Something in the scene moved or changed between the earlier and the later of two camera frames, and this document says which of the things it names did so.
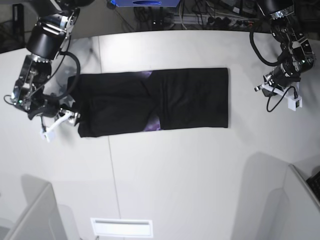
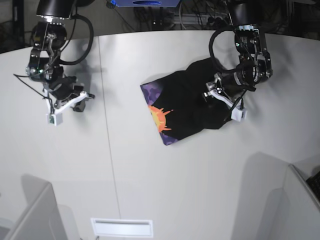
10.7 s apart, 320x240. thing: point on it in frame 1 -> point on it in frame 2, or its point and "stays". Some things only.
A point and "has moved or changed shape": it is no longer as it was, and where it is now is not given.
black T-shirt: x=122 y=103 has moved or changed shape
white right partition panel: x=275 y=203 stays
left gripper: x=47 y=106 -> x=62 y=88
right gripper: x=278 y=77 -> x=232 y=86
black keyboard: x=314 y=181 stays
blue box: x=160 y=3 stays
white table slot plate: x=122 y=227 stays
